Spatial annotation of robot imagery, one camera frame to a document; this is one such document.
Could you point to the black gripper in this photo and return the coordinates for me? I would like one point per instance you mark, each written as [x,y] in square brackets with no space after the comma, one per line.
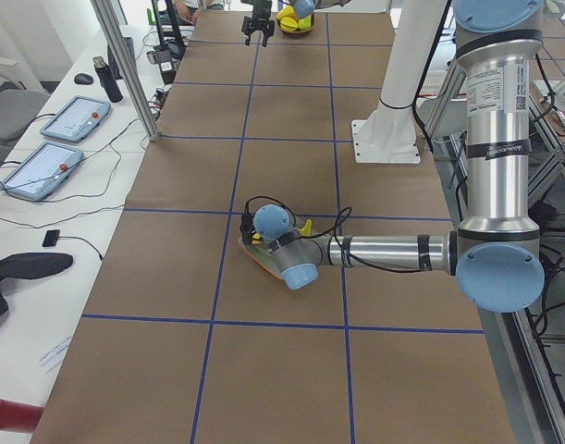
[263,9]

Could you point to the yellow banana bunch in basket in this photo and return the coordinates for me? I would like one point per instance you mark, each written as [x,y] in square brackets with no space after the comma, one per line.
[286,11]

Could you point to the woven wicker basket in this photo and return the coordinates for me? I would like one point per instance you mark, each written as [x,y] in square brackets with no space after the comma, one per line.
[293,25]

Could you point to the grey square plate orange rim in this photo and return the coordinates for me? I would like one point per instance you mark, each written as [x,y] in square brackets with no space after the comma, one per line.
[260,255]

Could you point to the black water bottle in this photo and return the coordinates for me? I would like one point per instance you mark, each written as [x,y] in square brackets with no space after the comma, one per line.
[107,80]

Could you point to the black computer mouse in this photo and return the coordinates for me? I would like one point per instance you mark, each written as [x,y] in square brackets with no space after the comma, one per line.
[83,79]

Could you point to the upper blue teach pendant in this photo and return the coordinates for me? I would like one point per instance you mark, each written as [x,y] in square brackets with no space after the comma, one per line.
[77,119]

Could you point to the blue teach pendant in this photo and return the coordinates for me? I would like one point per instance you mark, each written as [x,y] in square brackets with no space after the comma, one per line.
[77,119]
[42,172]

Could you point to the lower blue teach pendant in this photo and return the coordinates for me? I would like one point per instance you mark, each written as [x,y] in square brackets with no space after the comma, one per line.
[42,172]

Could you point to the grey office chair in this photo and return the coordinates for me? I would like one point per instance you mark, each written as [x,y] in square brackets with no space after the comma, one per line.
[18,108]

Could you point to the small black box device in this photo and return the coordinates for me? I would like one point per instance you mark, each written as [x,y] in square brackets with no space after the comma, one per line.
[51,238]

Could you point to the black jacket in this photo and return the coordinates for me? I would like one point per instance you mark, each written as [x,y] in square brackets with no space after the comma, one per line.
[30,266]

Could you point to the red cylinder object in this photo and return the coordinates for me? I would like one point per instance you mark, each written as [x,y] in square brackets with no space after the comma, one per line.
[19,417]

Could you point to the aluminium frame post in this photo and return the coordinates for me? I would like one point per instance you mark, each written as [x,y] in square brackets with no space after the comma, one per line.
[109,24]

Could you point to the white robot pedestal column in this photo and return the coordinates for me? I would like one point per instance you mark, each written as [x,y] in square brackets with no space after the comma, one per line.
[388,135]

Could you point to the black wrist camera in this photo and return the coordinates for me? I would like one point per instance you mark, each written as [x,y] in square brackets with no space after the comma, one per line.
[247,229]

